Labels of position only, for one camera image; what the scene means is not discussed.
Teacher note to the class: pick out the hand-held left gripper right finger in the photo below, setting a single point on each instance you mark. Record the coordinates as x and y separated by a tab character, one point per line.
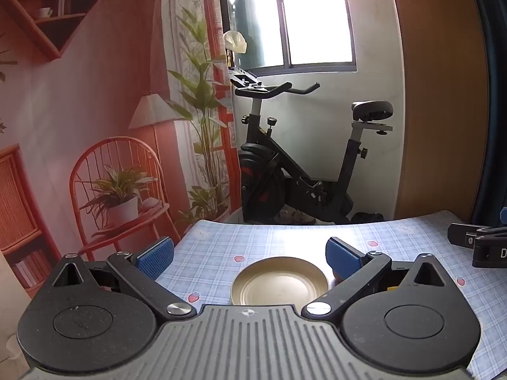
342	259

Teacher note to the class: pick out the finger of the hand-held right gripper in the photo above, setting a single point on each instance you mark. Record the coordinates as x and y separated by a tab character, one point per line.
461	234

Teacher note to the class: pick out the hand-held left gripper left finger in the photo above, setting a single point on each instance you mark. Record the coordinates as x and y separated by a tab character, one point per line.
156	259

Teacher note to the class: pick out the beige round plate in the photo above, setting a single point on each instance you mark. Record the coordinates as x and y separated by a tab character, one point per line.
277	285

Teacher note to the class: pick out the black shoes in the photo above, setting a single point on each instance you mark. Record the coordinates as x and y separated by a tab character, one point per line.
366	217

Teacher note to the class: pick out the blue plaid tablecloth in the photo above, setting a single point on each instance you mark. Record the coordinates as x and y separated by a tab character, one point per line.
277	241

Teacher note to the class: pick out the black exercise bike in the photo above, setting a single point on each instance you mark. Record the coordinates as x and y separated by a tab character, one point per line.
269	174

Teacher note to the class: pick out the wooden wardrobe panel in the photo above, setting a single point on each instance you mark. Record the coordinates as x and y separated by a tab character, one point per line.
435	87

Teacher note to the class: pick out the dark blue curtain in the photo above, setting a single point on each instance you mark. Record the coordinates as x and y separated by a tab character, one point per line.
495	87

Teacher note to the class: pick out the white crumpled cloth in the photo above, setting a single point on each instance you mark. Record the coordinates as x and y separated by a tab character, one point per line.
234	41

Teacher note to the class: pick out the window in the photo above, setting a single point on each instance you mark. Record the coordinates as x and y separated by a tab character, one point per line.
317	16

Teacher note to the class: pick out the printed wall backdrop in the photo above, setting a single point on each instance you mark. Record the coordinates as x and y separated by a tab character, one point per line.
79	107

